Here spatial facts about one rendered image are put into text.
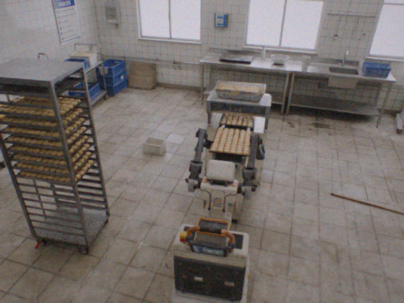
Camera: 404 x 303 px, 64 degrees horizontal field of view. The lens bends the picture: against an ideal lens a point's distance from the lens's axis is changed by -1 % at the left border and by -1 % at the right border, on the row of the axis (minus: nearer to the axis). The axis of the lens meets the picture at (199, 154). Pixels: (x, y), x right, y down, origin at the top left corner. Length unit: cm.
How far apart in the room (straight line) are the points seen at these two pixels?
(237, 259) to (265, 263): 107
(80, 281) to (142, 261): 59
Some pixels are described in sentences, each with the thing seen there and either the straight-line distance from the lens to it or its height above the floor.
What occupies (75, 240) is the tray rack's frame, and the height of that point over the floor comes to 15.
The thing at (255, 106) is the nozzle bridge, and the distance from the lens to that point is 379.
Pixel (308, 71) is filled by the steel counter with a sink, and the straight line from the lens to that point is 617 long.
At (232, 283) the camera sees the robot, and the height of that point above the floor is 52.
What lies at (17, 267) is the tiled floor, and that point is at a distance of 374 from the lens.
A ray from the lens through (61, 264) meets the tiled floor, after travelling 360.
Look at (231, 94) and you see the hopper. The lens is 373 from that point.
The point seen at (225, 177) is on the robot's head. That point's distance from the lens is 243.
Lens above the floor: 259
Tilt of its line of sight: 32 degrees down
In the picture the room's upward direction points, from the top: 1 degrees clockwise
